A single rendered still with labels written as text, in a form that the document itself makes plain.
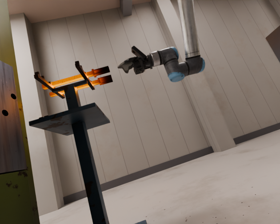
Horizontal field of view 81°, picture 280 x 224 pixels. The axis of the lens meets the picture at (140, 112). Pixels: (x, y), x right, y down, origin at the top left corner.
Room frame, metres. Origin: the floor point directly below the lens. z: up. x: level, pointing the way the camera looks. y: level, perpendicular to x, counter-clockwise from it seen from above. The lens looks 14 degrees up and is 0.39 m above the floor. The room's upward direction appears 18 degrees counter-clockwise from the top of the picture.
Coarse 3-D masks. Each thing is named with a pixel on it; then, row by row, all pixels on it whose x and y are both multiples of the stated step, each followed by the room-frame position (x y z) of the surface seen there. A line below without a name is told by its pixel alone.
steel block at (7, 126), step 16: (0, 64) 0.56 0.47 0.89; (0, 96) 0.54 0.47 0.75; (16, 96) 0.61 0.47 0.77; (0, 112) 0.54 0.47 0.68; (16, 112) 0.60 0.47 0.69; (0, 128) 0.53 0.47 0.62; (16, 128) 0.59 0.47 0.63; (0, 144) 0.52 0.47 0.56; (16, 144) 0.58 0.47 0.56; (0, 160) 0.52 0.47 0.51; (16, 160) 0.58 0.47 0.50
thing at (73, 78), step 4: (100, 68) 0.90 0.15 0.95; (104, 68) 0.91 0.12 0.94; (108, 68) 0.91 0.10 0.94; (88, 72) 0.89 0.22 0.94; (92, 72) 0.88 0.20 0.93; (96, 72) 0.90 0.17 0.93; (100, 72) 0.90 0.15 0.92; (104, 72) 0.91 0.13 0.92; (72, 76) 0.88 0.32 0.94; (76, 76) 0.89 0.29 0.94; (80, 76) 0.89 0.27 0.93; (88, 76) 0.91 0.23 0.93; (56, 80) 0.88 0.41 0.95; (60, 80) 0.88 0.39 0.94; (64, 80) 0.88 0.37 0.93; (68, 80) 0.88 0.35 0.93; (72, 80) 0.89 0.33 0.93; (76, 80) 0.91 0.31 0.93; (52, 84) 0.87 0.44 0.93; (56, 84) 0.88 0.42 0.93; (60, 84) 0.89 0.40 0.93; (44, 88) 0.88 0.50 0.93
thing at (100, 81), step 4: (104, 76) 1.02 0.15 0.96; (108, 76) 1.03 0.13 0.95; (96, 80) 1.02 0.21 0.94; (100, 80) 1.03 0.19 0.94; (104, 80) 1.03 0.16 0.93; (108, 80) 1.03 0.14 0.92; (84, 84) 1.01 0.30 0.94; (96, 84) 1.04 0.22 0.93; (100, 84) 1.05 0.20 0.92; (80, 88) 1.02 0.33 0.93; (52, 92) 0.98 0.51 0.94; (52, 96) 1.01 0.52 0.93
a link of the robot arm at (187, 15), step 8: (184, 0) 0.76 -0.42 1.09; (192, 0) 0.77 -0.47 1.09; (184, 8) 0.78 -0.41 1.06; (192, 8) 0.78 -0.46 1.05; (184, 16) 0.80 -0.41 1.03; (192, 16) 0.80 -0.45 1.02; (184, 24) 0.82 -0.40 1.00; (192, 24) 0.82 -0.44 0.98; (184, 32) 0.85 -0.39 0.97; (192, 32) 0.84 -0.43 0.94; (184, 40) 0.88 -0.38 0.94; (192, 40) 0.86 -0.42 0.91; (184, 48) 0.91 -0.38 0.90; (192, 48) 0.88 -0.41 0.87; (192, 56) 0.90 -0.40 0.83; (192, 64) 0.92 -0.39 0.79; (200, 64) 0.93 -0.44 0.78; (192, 72) 0.95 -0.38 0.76
